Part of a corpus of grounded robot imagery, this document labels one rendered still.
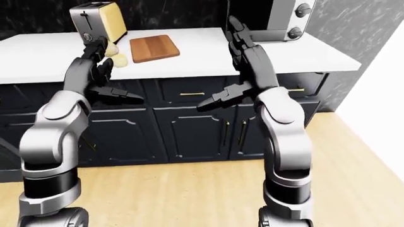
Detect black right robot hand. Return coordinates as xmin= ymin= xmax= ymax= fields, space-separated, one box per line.
xmin=196 ymin=15 xmax=280 ymax=113

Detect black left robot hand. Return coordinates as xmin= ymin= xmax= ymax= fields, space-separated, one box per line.
xmin=64 ymin=36 xmax=145 ymax=105

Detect yellow cheese piece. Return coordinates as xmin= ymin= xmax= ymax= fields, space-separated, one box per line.
xmin=112 ymin=53 xmax=129 ymax=69

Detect wooden cutting board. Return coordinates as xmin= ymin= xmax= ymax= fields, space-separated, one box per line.
xmin=129 ymin=34 xmax=181 ymax=64

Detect silver toaster oven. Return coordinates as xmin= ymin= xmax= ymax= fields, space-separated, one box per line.
xmin=225 ymin=0 xmax=317 ymax=44

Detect black oven knob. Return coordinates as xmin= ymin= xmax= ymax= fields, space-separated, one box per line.
xmin=287 ymin=26 xmax=305 ymax=41
xmin=294 ymin=2 xmax=312 ymax=18

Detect silver and yellow toaster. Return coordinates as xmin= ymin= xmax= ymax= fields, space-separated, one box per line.
xmin=69 ymin=1 xmax=128 ymax=45

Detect dark kitchen cabinet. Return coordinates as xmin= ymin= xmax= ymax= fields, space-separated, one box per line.
xmin=0 ymin=72 xmax=331 ymax=184

